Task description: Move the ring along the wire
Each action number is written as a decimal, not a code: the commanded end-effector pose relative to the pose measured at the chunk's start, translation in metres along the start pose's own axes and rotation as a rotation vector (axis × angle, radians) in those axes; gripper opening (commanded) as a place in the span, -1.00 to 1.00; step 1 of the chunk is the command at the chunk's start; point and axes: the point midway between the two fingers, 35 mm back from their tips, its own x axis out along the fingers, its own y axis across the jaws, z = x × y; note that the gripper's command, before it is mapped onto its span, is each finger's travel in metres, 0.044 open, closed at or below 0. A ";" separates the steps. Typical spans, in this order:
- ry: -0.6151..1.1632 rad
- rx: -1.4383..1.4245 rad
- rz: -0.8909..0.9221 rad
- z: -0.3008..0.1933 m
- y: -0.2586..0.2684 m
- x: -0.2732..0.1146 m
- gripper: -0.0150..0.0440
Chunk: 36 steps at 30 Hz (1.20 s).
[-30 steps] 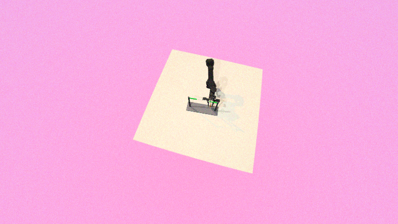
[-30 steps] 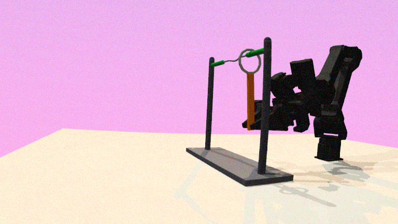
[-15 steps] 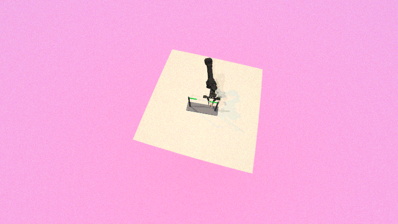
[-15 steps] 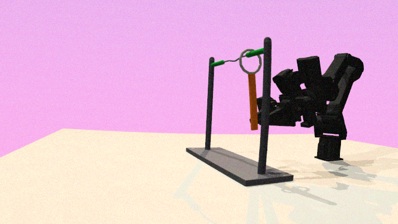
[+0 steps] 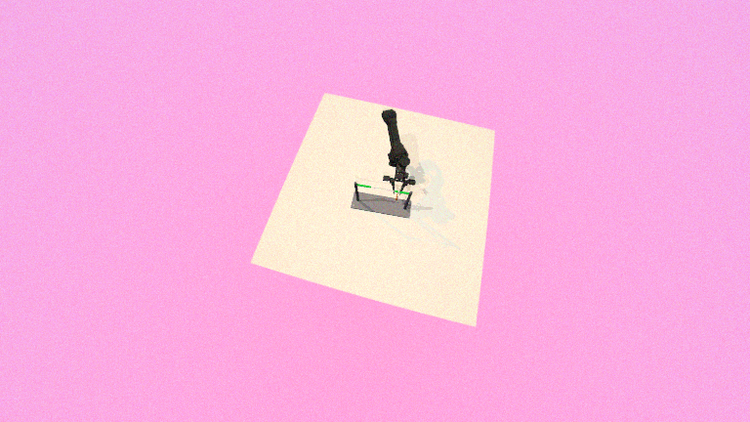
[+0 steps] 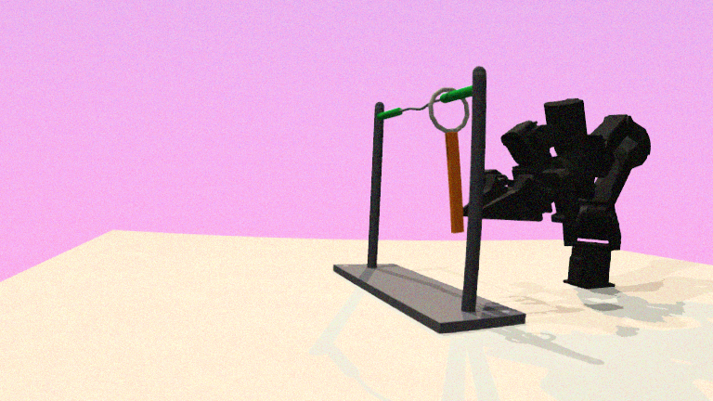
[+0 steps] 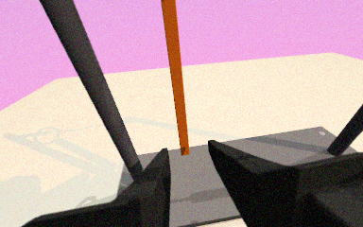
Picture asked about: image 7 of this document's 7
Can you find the grey loop with orange handle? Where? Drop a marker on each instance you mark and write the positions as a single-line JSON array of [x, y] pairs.
[[175, 64]]

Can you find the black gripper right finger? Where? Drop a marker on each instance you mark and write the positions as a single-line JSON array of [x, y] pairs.
[[268, 194]]

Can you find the black two-post stand with wire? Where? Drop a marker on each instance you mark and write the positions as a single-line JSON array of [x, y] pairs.
[[197, 194]]

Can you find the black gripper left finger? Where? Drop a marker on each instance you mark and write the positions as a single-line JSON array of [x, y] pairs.
[[144, 203]]

